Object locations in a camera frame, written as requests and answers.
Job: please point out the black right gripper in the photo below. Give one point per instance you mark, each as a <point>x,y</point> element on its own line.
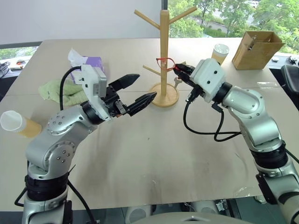
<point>195,92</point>

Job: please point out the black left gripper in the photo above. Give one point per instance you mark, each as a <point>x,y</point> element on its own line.
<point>112,98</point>

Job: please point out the silver key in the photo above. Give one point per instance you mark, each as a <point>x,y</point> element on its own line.
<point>177,82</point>

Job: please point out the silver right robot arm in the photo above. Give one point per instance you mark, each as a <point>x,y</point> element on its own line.
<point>252,112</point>

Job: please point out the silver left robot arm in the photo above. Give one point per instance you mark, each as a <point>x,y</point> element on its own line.
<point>60,144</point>

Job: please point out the wooden tree stand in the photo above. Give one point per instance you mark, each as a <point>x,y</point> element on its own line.
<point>164,46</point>

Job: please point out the paper cup with white rim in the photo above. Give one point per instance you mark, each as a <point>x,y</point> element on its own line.
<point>219,56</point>
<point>25,127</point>

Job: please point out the purple tissue box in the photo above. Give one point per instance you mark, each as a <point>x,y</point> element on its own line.
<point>93,61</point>

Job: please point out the green cloth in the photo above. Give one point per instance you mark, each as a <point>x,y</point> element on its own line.
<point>67,91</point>

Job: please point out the brown cardboard box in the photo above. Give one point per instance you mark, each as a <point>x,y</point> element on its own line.
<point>253,54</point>

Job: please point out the black office chair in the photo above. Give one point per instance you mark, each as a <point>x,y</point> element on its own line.
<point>290,77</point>

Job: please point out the grey rounded shape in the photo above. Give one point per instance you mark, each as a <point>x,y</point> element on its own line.
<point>137,214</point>
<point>205,207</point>

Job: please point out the cluttered background desk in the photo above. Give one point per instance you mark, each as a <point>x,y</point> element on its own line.
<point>11,66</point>

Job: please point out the metal table clamp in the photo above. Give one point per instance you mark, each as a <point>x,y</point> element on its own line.
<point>220,206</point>

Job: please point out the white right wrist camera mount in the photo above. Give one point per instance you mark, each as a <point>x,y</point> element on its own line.
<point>209,74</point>

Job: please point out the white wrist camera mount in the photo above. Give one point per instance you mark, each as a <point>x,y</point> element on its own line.
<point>209,74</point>
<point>92,79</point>

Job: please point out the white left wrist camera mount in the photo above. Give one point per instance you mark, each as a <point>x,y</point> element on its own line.
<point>92,79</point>

